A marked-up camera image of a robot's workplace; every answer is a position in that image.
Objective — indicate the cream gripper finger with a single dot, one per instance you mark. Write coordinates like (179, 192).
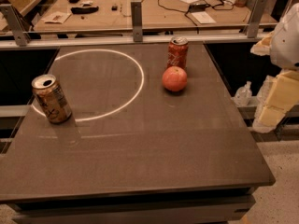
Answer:
(262, 47)
(277, 96)

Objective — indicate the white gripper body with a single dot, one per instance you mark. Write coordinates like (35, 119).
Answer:
(286, 47)

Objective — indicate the red apple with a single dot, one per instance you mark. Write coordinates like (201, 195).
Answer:
(174, 78)

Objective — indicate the red cola can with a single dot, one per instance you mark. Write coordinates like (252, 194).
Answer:
(177, 52)

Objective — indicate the orange gold soda can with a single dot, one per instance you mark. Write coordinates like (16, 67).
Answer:
(50, 96)

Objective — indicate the clear plastic bottle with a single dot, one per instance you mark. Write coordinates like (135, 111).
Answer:
(243, 95)

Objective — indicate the black power adapter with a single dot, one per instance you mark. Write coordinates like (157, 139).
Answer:
(198, 6)

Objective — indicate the small black object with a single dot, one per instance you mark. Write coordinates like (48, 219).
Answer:
(114, 7)

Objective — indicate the wooden background table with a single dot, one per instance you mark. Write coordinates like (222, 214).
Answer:
(156, 15)

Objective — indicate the black device on table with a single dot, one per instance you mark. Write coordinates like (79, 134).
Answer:
(84, 10)

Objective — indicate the white card paper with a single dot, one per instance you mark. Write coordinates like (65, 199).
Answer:
(57, 17)

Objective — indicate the right metal bracket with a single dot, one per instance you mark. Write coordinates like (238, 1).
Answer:
(255, 18)

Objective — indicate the metal bracket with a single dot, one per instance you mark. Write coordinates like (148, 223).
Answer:
(136, 13)
(255, 18)
(14, 22)

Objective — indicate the middle metal bracket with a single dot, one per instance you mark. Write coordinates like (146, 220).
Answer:
(136, 13)

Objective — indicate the metal rail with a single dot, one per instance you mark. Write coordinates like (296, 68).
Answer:
(116, 40)

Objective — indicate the left metal bracket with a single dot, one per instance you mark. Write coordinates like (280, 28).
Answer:
(14, 22)

